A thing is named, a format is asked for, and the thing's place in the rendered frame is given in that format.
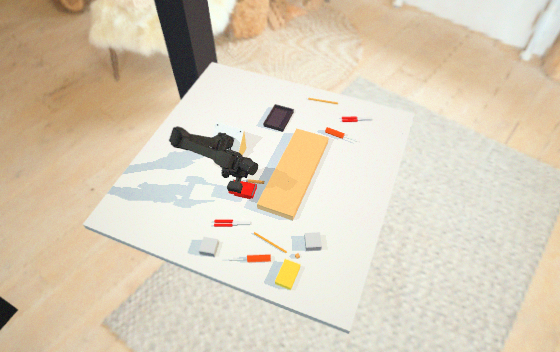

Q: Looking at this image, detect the tan panel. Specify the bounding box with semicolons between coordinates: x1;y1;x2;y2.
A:
257;129;329;221

